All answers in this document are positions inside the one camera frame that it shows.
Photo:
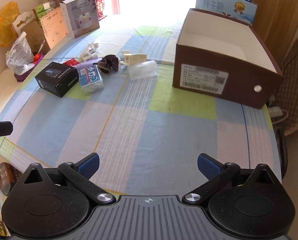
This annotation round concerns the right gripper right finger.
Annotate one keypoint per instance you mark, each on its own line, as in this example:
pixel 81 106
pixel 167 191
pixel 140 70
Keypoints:
pixel 219 175

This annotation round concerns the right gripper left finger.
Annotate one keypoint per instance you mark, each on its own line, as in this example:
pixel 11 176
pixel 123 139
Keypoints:
pixel 78 176

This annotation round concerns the black Flyco product box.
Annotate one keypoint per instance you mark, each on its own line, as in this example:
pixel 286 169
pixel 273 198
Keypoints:
pixel 57 78

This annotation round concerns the blue cotton swab pack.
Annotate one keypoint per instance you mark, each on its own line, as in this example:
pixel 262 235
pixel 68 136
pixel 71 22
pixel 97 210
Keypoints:
pixel 90 79

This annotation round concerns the red snack packet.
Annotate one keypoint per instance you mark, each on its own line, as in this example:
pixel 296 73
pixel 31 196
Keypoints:
pixel 71 62

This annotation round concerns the dark brown hair scrunchie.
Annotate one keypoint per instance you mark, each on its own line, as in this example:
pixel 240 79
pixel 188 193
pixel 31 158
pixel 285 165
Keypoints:
pixel 109 63

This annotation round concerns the clear plastic cup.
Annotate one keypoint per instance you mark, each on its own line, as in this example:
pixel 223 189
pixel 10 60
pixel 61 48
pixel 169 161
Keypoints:
pixel 143 70

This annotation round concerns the white plastic wrapper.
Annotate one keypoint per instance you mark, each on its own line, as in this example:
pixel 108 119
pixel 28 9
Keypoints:
pixel 91 48

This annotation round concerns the white pill bottle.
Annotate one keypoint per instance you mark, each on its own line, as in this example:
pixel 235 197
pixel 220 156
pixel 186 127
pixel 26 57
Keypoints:
pixel 87 57

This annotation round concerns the purple tissue box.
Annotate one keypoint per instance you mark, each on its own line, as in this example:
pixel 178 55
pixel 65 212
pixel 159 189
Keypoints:
pixel 37 58

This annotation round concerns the black chair armrest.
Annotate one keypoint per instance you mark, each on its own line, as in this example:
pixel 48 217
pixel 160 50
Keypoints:
pixel 282 150

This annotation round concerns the clear plastic bag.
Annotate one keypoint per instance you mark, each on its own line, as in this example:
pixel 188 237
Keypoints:
pixel 20 57

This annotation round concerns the checkered tablecloth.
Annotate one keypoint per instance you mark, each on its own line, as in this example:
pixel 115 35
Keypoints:
pixel 147 133

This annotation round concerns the white power strip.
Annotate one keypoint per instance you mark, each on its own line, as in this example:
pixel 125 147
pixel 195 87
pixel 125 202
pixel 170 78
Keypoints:
pixel 275 112

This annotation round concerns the yellow plastic bag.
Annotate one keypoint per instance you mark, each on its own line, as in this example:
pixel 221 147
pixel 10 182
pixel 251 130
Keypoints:
pixel 8 15

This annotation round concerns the quilted brown chair cover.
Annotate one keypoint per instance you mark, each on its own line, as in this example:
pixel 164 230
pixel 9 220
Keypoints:
pixel 287 94

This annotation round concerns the brown paper gift bag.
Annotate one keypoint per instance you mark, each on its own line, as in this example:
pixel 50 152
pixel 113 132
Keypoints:
pixel 27 22

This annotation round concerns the pink paper bag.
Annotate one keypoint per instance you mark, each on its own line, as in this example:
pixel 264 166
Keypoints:
pixel 54 27

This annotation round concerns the brown cardboard storage box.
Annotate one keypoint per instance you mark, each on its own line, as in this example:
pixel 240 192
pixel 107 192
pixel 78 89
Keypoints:
pixel 225 58

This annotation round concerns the green tea box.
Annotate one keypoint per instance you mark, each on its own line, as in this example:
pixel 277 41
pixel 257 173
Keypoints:
pixel 44 6

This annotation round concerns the grey humidifier box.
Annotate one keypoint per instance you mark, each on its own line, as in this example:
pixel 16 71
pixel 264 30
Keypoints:
pixel 80 16

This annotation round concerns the red gift box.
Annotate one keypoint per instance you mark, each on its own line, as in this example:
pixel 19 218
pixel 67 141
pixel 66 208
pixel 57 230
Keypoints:
pixel 101 9

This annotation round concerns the blue milk carton box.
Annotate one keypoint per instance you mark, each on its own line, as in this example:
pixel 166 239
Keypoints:
pixel 238 9

